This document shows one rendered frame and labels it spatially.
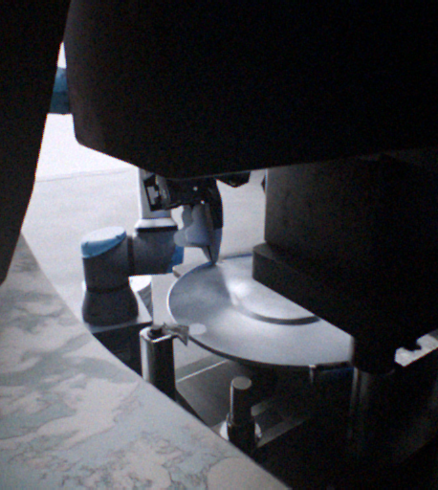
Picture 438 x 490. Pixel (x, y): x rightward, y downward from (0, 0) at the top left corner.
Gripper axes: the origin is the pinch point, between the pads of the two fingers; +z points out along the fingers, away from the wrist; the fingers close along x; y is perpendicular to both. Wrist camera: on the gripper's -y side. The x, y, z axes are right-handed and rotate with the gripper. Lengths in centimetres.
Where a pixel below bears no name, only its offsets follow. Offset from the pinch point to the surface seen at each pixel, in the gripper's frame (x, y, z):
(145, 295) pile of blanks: -115, -34, 12
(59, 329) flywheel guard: 33.8, 30.9, 0.5
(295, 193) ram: 27.6, 8.0, -4.1
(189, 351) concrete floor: -105, -43, 39
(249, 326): 15.4, 8.0, 8.4
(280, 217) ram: 24.9, 8.0, -2.4
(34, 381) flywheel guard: 38, 33, 2
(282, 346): 20.0, 7.7, 10.5
